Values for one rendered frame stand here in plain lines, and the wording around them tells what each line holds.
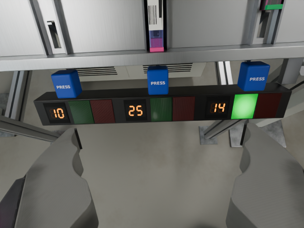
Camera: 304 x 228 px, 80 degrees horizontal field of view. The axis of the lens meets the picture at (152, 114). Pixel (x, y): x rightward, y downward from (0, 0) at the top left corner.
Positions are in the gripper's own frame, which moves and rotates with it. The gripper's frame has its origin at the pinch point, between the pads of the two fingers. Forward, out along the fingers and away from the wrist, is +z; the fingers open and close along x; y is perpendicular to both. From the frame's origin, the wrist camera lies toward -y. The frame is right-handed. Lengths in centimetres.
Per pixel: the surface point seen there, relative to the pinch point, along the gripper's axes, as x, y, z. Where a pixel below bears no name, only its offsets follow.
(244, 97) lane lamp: 11.0, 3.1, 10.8
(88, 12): -6.8, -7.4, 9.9
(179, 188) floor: 8, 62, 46
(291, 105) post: 43, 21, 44
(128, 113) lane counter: -4.2, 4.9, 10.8
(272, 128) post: 53, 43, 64
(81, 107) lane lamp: -10.6, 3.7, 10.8
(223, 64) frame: 23, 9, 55
